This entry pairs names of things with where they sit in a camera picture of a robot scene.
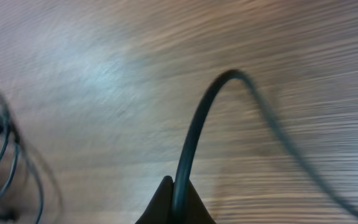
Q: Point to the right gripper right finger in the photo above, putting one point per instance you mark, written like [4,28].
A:
[196,212]

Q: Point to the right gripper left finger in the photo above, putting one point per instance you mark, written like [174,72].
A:
[158,209]

